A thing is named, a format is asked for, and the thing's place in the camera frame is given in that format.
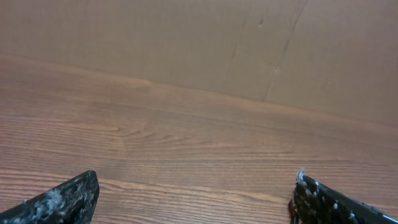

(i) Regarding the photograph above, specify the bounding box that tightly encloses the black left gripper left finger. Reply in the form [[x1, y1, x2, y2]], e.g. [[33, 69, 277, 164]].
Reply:
[[1, 170, 100, 224]]

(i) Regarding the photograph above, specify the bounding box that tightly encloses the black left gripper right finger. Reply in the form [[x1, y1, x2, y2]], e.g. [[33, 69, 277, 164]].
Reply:
[[288, 168, 397, 224]]

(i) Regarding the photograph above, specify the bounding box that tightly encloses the brown cardboard wall panel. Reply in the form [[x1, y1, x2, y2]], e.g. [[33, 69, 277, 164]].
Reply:
[[1, 0, 397, 125]]

